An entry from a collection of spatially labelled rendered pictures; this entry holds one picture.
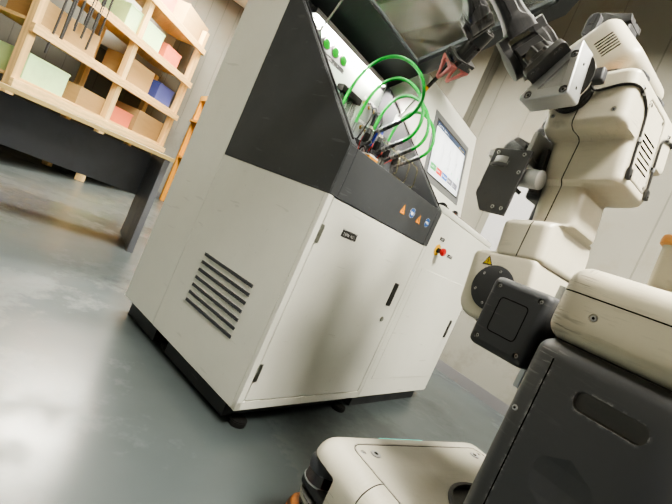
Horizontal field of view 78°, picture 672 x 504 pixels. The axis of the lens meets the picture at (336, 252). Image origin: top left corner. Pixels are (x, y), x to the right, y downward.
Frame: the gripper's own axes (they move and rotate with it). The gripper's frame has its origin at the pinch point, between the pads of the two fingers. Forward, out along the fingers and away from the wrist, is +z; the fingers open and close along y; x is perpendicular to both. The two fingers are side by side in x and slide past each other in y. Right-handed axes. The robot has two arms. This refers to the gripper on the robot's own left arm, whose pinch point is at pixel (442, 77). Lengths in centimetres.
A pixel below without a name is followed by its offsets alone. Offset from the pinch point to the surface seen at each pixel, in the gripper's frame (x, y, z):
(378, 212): 36, 17, 34
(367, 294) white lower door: 56, 10, 59
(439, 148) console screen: -16, -54, 41
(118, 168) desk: -120, 58, 220
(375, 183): 30.4, 22.8, 26.2
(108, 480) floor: 95, 97, 65
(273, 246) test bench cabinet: 42, 51, 51
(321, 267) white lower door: 52, 38, 46
